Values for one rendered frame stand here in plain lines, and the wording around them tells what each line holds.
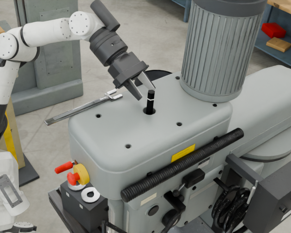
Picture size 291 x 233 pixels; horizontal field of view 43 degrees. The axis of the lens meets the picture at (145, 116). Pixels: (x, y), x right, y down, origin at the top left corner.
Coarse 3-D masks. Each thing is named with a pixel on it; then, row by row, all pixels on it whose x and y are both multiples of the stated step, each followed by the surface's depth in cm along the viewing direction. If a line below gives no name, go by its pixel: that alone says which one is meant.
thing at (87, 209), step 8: (64, 184) 181; (80, 184) 180; (88, 184) 182; (64, 192) 181; (72, 192) 178; (80, 192) 178; (88, 192) 177; (96, 192) 177; (64, 200) 186; (72, 200) 179; (80, 200) 175; (88, 200) 173; (96, 200) 174; (104, 200) 177; (64, 208) 192; (72, 208) 184; (80, 208) 177; (88, 208) 171; (96, 208) 174; (80, 216) 181; (88, 216) 174; (96, 216) 178; (104, 216) 185; (88, 224) 179; (96, 224) 182
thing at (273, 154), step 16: (288, 128) 156; (272, 144) 148; (288, 144) 148; (256, 160) 144; (272, 160) 145; (288, 160) 154; (224, 176) 149; (240, 176) 141; (208, 224) 172; (240, 224) 161
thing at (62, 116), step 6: (114, 90) 112; (108, 96) 109; (120, 96) 109; (90, 102) 106; (96, 102) 106; (102, 102) 107; (78, 108) 104; (84, 108) 104; (60, 114) 101; (66, 114) 101; (72, 114) 102; (48, 120) 99; (54, 120) 99; (60, 120) 100
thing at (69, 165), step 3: (69, 162) 113; (72, 162) 113; (63, 165) 112; (66, 165) 112; (69, 165) 112; (72, 165) 113; (57, 168) 111; (60, 168) 111; (63, 168) 111; (66, 168) 112; (69, 168) 112; (57, 171) 110; (60, 171) 111; (63, 171) 112
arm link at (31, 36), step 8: (32, 24) 109; (40, 24) 108; (48, 24) 107; (8, 32) 111; (16, 32) 109; (24, 32) 109; (32, 32) 108; (40, 32) 107; (48, 32) 106; (24, 40) 110; (32, 40) 109; (40, 40) 109; (48, 40) 108; (56, 40) 108; (24, 48) 111; (32, 48) 115; (16, 56) 110; (24, 56) 113; (32, 56) 116
